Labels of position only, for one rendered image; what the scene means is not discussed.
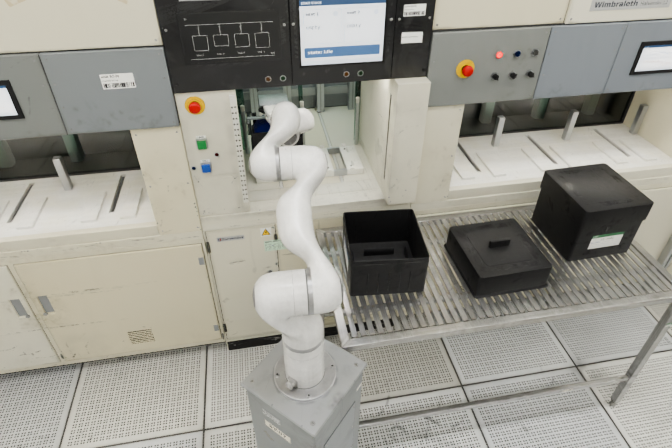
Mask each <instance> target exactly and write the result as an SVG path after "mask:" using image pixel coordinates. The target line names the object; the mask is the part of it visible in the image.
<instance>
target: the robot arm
mask: <svg viewBox="0 0 672 448"><path fill-rule="evenodd" d="M258 111H259V112H261V113H263V114H264V117H265V119H266V120H267V122H268V123H269V124H270V126H271V127H270V130H269V132H268V133H267V135H266V136H265V137H264V138H263V139H262V141H261V142H260V143H259V144H258V145H257V146H256V147H255V148H254V150H253V151H252V153H251V155H250V158H249V169H250V172H251V174H252V175H253V176H254V177H255V178H257V179H259V180H262V181H279V180H297V181H296V183H295V184H294V185H293V186H292V187H291V188H290V189H289V190H288V191H286V192H285V193H284V194H283V195H282V196H281V197H280V199H279V201H278V203H277V208H276V218H277V228H278V234H279V237H280V240H281V242H282V243H283V245H284V246H285V247H286V248H287V249H288V250H289V251H290V252H292V253H293V254H295V255H297V256H298V257H300V258H301V259H303V260H304V261H305V263H306V264H307V268H306V269H297V270H286V271H277V272H271V273H267V274H264V275H262V276H261V277H260V278H259V279H258V280H257V281H256V283H255V285H254V288H253V293H252V297H253V303H254V304H253V305H254V307H255V309H256V311H257V313H258V315H259V316H260V317H261V318H262V319H263V320H264V321H265V322H266V323H268V324H269V325H270V326H272V327H273V328H275V329H277V330H278V331H280V332H281V333H282V343H283V353H284V354H283V355H282V356H281V357H280V358H279V359H278V361H277V363H276V366H275V369H274V380H275V383H276V386H277V388H278V390H279V391H280V392H281V393H282V394H283V395H284V396H285V397H287V398H289V399H291V400H294V401H299V402H309V401H313V400H316V399H319V398H320V397H322V396H324V395H325V394H326V393H327V392H328V391H329V390H330V389H331V387H332V386H333V384H334V381H335V377H336V367H335V363H334V361H333V359H332V357H331V356H330V355H329V354H328V353H327V352H326V351H325V350H324V323H323V319H322V317H321V315H320V314H325V313H329V312H332V311H334V310H335V309H337V308H338V307H339V306H340V304H341V303H342V300H343V295H344V293H343V286H342V282H341V279H340V277H339V275H338V274H337V272H336V270H335V269H334V267H333V266H332V264H331V263H330V262H329V260H328V259H327V257H326V256H325V255H324V253H323V252H322V250H321V248H320V246H319V244H318V242H317V239H316V236H315V232H314V227H313V220H312V210H311V197H312V195H313V193H314V192H315V190H316V189H317V187H318V186H319V185H320V184H321V182H322V181H323V179H324V178H325V175H326V173H327V169H328V161H327V157H326V154H325V153H324V152H323V151H322V150H321V149H320V148H318V147H316V146H311V145H298V146H293V145H295V144H296V143H297V142H298V140H299V134H302V133H305V132H307V131H310V130H312V129H313V128H314V123H315V122H314V117H313V115H312V113H311V112H310V111H309V110H308V109H306V108H297V106H296V105H295V104H293V103H292V102H289V101H282V102H279V103H278V104H276V105H269V106H262V107H261V108H259V109H258ZM281 145H282V146H281ZM278 148H279V149H278ZM279 160H280V162H279ZM280 173H281V175H280Z"/></svg>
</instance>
